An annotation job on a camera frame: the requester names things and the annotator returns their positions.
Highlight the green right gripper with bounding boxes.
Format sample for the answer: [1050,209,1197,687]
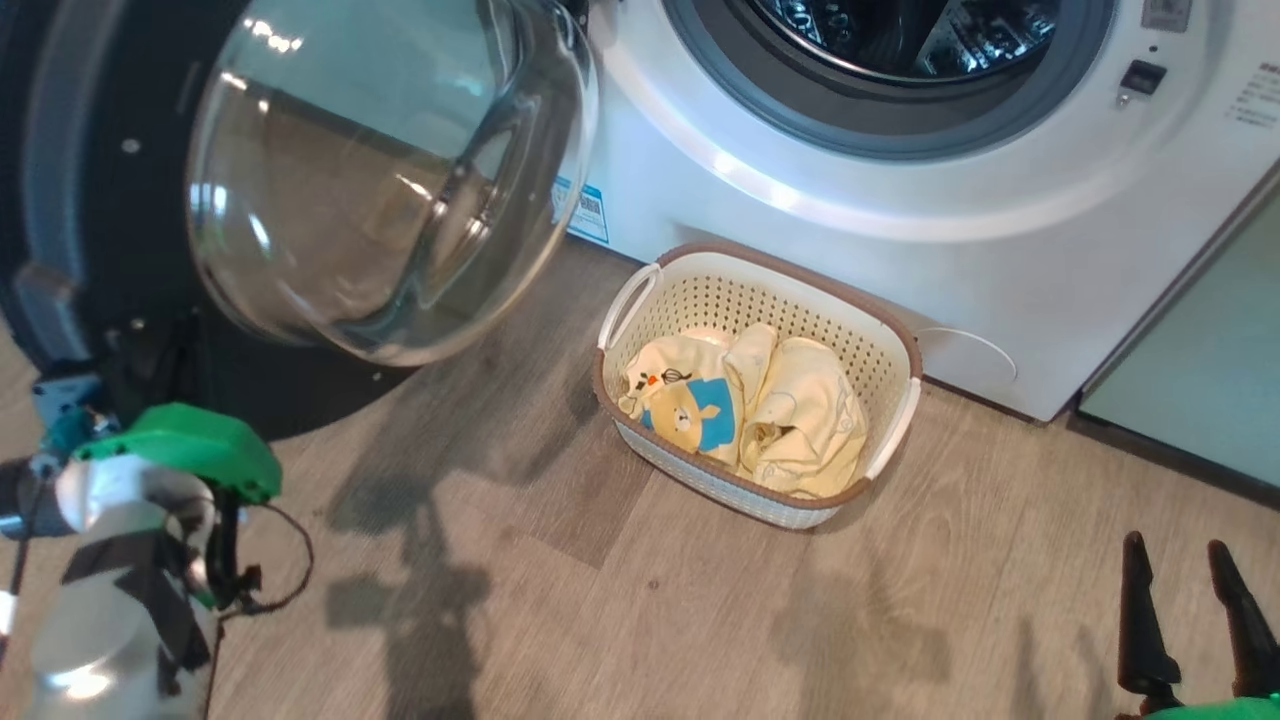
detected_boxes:
[1118,531,1280,720]

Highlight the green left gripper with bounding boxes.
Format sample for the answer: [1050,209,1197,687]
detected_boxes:
[75,403,283,504]

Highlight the washing machine glass door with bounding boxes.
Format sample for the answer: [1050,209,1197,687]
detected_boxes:
[0,0,601,441]

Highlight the cream line-drawing garment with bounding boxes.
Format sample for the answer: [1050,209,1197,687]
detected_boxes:
[725,322,869,499]

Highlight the cream garment with bear print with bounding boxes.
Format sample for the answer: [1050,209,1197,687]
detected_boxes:
[618,335,746,466]

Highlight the white front-load washing machine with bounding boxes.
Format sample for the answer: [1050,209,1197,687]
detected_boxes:
[560,0,1280,421]

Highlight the black door lock socket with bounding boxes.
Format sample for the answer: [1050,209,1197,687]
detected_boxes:
[1118,60,1168,106]

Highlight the mint green cabinet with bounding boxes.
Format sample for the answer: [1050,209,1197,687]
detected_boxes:
[1078,190,1280,491]

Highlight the white round filter cover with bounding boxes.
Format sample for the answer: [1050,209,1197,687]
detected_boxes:
[915,327,1019,386]

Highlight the blue energy label sticker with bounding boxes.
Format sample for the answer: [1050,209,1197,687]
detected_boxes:
[552,178,611,246]

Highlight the cream perforated laundry basket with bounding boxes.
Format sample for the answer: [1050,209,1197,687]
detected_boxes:
[592,240,923,531]

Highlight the teal cable plug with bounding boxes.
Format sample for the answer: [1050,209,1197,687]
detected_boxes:
[30,375,101,471]

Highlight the thin black looping cable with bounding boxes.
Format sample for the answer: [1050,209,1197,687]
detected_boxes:
[215,500,314,616]

